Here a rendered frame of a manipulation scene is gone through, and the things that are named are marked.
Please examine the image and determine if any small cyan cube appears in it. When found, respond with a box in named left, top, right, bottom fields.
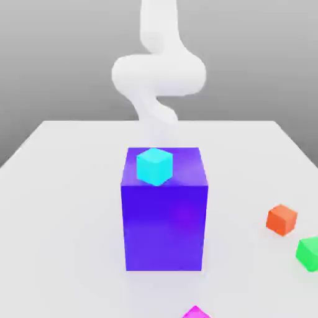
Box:
left=136, top=147, right=174, bottom=187

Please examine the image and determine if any small orange cube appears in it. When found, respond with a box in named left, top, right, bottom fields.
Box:
left=265, top=204, right=298, bottom=237

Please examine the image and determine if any small magenta cube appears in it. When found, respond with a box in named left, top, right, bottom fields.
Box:
left=181, top=305, right=211, bottom=318

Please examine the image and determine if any small green cube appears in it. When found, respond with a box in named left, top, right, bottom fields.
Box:
left=295, top=236, right=318, bottom=273

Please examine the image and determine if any large purple box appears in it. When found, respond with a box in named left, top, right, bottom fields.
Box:
left=120, top=147, right=209, bottom=272

